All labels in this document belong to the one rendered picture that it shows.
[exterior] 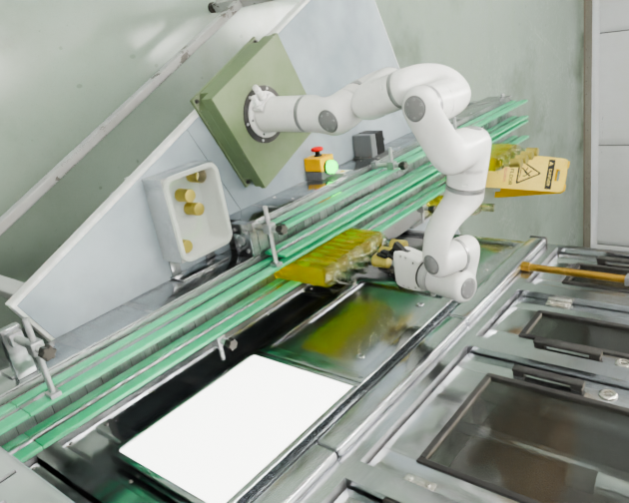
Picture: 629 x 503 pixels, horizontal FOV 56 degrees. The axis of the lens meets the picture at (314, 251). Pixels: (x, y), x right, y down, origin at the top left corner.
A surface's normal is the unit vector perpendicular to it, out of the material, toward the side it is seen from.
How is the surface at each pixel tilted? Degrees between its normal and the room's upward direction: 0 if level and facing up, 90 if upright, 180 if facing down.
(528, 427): 90
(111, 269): 0
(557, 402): 90
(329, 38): 0
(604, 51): 90
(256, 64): 2
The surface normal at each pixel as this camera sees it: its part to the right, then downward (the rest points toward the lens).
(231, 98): 0.76, 0.14
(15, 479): -0.16, -0.92
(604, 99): -0.62, 0.37
